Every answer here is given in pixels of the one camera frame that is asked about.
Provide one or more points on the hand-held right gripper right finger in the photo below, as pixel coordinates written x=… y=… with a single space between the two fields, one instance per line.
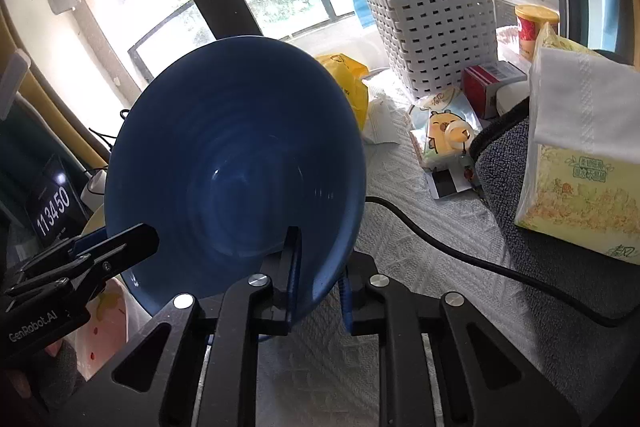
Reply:
x=346 y=307

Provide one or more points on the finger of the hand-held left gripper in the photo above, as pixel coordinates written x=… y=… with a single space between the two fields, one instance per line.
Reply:
x=135 y=242
x=87 y=242

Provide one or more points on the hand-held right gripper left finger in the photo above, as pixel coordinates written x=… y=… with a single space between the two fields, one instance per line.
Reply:
x=295 y=262

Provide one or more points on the pink speckled bowl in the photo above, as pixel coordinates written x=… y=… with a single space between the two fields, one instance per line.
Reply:
x=105 y=332

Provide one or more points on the large blue bowl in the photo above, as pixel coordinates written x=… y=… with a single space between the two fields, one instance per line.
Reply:
x=225 y=157

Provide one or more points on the black tablet clock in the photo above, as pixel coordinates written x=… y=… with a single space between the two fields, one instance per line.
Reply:
x=52 y=202

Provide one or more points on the teal curtain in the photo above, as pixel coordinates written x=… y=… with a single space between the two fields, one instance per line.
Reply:
x=15 y=147

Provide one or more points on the yellow curtain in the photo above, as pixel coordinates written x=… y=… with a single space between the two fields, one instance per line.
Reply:
x=65 y=122

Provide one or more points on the white textured tablecloth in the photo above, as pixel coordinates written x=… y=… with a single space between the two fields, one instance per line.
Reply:
x=390 y=167

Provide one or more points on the white plastic packet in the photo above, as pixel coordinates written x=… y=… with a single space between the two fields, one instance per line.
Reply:
x=382 y=122

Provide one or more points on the yellow plastic bag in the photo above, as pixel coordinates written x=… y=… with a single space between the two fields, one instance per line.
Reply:
x=345 y=77

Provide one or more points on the cartoon print tissue packet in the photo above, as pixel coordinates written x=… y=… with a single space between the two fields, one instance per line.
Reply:
x=440 y=132

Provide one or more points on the dark grey cloth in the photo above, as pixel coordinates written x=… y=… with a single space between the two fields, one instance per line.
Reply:
x=505 y=172

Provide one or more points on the yellow tissue pack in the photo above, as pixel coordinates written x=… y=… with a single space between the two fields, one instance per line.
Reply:
x=575 y=187

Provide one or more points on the red box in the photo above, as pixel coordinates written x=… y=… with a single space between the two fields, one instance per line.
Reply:
x=482 y=79

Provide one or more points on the white lattice basket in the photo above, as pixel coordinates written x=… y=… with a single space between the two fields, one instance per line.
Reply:
x=435 y=32

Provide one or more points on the white air conditioner unit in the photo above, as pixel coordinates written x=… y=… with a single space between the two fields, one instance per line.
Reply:
x=505 y=4

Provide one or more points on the yellow-lid can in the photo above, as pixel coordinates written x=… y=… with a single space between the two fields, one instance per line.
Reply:
x=535 y=32

